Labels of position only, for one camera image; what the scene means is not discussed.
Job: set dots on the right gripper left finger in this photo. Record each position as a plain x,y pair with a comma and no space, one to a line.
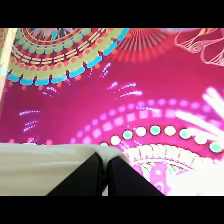
86,180

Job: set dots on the white T-shirt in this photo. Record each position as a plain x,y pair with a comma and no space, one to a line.
40,166

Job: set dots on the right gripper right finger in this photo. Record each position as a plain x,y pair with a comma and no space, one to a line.
130,181

